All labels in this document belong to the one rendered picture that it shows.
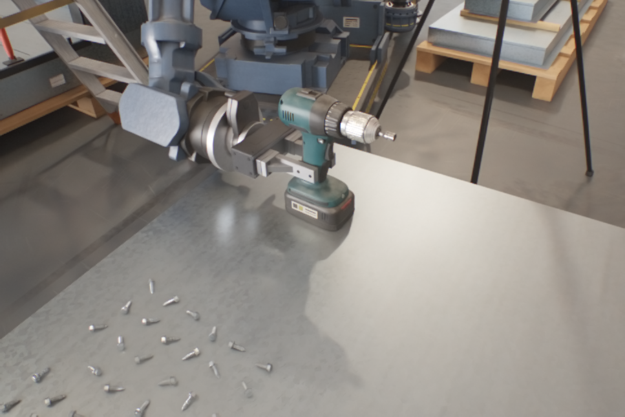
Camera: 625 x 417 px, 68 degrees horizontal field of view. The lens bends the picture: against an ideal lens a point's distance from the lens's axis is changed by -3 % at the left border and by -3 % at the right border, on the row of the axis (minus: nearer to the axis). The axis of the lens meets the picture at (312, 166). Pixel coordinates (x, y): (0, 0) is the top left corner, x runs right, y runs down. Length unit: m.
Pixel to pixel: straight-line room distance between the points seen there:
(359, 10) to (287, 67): 0.72
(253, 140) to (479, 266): 0.43
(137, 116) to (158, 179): 1.23
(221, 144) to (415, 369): 0.49
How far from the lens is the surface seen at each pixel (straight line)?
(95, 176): 2.33
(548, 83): 2.83
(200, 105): 0.91
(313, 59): 2.13
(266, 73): 2.15
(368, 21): 2.68
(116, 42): 2.00
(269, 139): 0.84
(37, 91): 2.75
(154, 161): 2.31
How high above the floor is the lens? 1.21
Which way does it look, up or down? 35 degrees down
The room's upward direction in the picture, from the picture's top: 2 degrees counter-clockwise
